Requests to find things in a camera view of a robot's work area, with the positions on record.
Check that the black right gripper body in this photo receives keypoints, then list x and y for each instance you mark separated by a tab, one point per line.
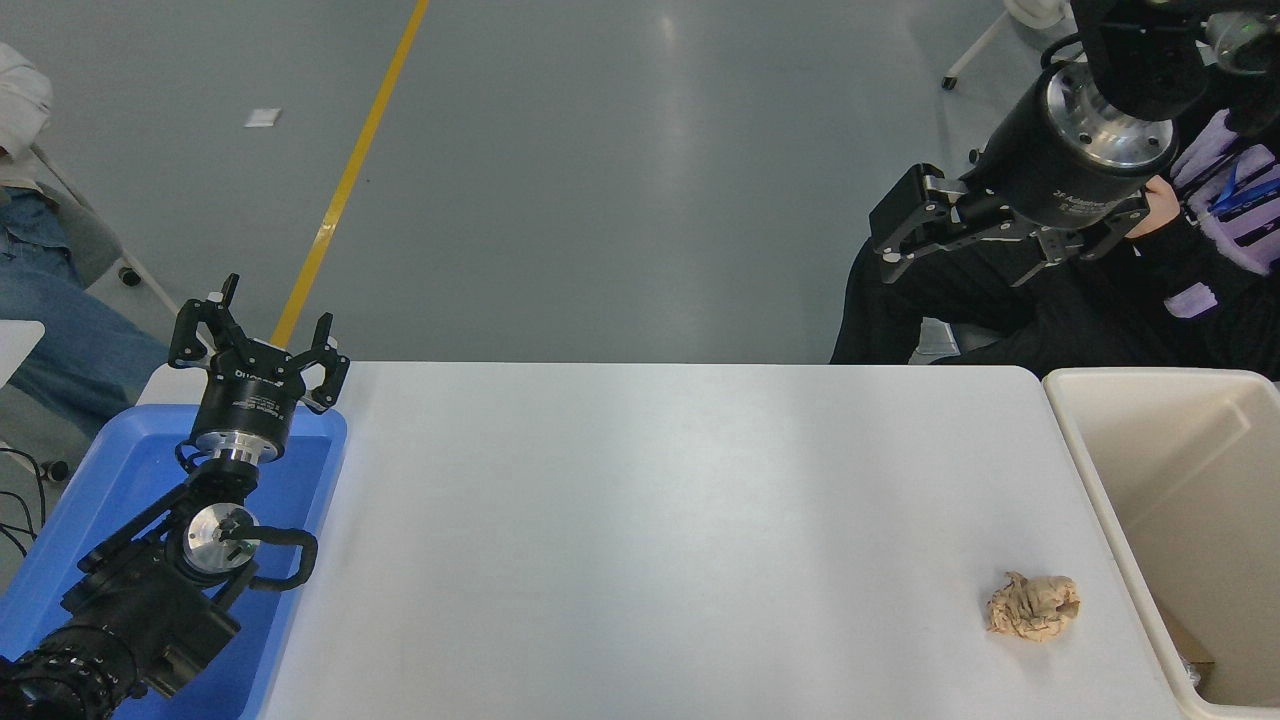
1050	180

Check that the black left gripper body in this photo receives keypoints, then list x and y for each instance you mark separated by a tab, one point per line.
250	400

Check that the tan paper ball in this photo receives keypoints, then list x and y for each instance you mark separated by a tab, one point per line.
1035	605

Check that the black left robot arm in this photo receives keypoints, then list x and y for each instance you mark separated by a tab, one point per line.
150	600

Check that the person's left hand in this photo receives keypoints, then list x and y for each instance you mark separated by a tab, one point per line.
1162	210

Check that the person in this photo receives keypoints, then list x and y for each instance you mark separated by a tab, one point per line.
70	340
1100	320

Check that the blue plastic tray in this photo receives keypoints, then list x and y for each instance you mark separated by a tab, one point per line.
120	470

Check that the grey chair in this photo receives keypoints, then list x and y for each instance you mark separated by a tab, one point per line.
85	235

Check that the white office chair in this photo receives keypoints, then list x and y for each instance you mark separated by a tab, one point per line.
1035	12

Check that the white side table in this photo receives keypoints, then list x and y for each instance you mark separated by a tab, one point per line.
18	345

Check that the white paper scrap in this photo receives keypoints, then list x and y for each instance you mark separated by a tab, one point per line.
263	117

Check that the large pale bin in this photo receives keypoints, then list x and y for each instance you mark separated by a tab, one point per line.
1200	480

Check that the brown cardboard piece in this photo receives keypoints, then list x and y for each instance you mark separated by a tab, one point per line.
1190	645

